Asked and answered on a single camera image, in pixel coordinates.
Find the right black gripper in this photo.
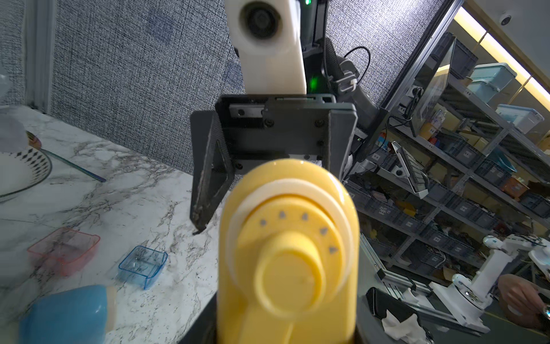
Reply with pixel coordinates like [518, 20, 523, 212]
[190, 95, 358, 234]

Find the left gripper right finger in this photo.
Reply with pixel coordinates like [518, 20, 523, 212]
[355, 245, 393, 343]

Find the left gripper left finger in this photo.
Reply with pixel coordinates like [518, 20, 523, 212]
[178, 294, 217, 344]

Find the clear blue shavings tray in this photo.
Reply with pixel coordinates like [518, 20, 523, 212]
[117, 245, 168, 290]

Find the yellow pencil sharpener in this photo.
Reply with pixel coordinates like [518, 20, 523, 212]
[216, 159, 360, 343]

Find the bright blue pencil sharpener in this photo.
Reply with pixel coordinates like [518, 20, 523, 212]
[17, 285, 117, 344]

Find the clear pink shavings tray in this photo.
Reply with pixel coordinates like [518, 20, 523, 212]
[27, 227, 101, 277]

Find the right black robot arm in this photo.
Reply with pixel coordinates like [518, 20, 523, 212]
[190, 1, 385, 232]

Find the gold blue spoon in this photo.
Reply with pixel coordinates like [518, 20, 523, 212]
[26, 131, 106, 183]

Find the yellow white patterned bowl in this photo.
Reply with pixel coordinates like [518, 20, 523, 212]
[1, 146, 52, 203]

